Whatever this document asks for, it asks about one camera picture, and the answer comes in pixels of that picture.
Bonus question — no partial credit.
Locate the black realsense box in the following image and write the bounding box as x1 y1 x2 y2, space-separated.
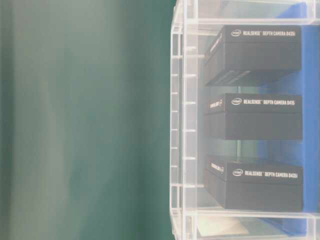
203 155 304 212
203 93 303 140
203 25 302 87

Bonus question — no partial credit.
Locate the clear plastic storage case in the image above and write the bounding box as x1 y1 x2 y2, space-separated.
169 0 313 240

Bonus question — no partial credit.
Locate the green table cloth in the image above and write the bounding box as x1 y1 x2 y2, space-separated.
0 0 175 240

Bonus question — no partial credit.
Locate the white paper label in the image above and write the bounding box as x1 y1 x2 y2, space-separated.
197 216 249 237

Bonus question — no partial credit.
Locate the blue cloth liner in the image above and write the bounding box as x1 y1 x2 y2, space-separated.
251 0 320 240

